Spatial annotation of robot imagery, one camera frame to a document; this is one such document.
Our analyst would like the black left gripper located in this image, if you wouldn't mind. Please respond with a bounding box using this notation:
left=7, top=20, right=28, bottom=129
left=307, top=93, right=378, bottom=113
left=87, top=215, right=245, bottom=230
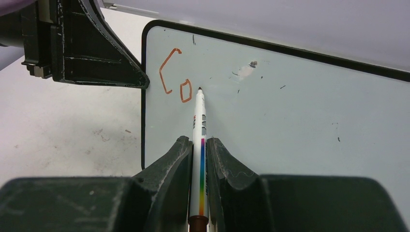
left=0, top=0, right=149, bottom=89

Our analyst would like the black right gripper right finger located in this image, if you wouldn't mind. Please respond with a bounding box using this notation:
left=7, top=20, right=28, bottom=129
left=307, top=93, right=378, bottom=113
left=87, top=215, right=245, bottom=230
left=206, top=138, right=407, bottom=232

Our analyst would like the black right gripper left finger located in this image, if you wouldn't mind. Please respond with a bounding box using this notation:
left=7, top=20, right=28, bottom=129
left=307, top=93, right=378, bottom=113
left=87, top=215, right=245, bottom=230
left=0, top=136, right=192, bottom=232

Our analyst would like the white marker pen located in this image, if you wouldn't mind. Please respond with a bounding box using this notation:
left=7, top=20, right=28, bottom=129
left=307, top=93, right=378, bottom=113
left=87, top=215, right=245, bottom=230
left=188, top=87, right=209, bottom=232

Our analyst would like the black framed whiteboard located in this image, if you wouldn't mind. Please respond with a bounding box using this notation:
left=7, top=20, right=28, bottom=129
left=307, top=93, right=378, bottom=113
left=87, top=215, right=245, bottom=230
left=141, top=20, right=410, bottom=222

